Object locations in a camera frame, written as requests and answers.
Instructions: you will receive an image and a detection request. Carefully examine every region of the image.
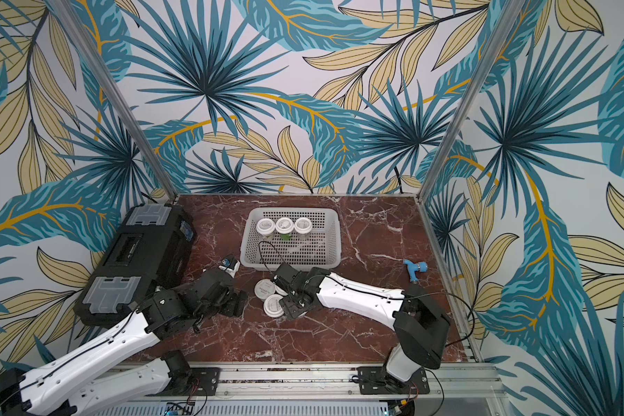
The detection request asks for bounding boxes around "black plastic toolbox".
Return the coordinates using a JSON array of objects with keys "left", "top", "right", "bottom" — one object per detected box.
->
[{"left": 74, "top": 204, "right": 197, "bottom": 329}]

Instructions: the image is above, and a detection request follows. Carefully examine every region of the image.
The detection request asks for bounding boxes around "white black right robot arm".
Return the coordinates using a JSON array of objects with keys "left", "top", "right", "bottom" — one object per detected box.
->
[{"left": 272, "top": 263, "right": 452, "bottom": 385}]

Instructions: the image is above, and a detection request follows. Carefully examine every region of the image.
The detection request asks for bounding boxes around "right aluminium frame post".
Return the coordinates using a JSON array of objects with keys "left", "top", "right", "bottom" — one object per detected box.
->
[{"left": 417, "top": 0, "right": 525, "bottom": 206}]

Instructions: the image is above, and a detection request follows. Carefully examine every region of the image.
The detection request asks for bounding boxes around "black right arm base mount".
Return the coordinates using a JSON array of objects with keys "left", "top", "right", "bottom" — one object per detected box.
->
[{"left": 350, "top": 366, "right": 430, "bottom": 396}]

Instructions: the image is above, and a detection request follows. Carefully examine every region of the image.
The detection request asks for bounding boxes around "white lidded yogurt cup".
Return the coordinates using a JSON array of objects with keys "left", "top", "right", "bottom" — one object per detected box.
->
[
  {"left": 276, "top": 217, "right": 295, "bottom": 241},
  {"left": 294, "top": 217, "right": 313, "bottom": 236},
  {"left": 256, "top": 218, "right": 276, "bottom": 239},
  {"left": 263, "top": 294, "right": 284, "bottom": 318}
]

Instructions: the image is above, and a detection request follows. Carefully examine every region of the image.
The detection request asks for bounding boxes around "white plastic perforated basket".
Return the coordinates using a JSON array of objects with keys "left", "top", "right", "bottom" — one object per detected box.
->
[{"left": 240, "top": 207, "right": 341, "bottom": 271}]

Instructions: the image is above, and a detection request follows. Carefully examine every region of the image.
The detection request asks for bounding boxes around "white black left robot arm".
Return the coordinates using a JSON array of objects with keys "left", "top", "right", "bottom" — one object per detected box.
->
[{"left": 0, "top": 266, "right": 247, "bottom": 415}]

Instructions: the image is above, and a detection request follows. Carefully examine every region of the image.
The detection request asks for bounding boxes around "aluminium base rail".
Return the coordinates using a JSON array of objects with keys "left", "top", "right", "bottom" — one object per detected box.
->
[{"left": 67, "top": 363, "right": 514, "bottom": 415}]

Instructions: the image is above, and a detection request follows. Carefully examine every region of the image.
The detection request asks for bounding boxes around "blue plastic faucet toy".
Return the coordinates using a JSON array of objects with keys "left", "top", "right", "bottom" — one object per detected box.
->
[{"left": 403, "top": 259, "right": 428, "bottom": 284}]

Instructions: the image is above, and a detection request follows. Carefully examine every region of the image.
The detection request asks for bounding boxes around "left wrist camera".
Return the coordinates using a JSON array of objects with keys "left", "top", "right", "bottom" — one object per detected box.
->
[{"left": 218, "top": 255, "right": 240, "bottom": 278}]

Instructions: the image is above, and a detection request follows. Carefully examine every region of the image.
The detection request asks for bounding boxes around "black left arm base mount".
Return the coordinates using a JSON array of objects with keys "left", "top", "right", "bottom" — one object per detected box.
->
[{"left": 149, "top": 367, "right": 221, "bottom": 397}]

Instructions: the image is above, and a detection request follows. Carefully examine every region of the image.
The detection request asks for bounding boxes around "left aluminium frame post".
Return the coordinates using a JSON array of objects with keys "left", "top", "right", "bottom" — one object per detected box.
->
[{"left": 50, "top": 0, "right": 178, "bottom": 201}]

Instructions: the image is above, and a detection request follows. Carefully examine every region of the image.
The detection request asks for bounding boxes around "foil topped yogurt cup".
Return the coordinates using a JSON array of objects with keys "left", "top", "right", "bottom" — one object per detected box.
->
[{"left": 254, "top": 279, "right": 277, "bottom": 301}]

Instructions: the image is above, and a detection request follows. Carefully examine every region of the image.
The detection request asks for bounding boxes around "aluminium frame post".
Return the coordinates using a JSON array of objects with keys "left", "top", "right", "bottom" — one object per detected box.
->
[
  {"left": 417, "top": 0, "right": 525, "bottom": 206},
  {"left": 50, "top": 0, "right": 178, "bottom": 201}
]

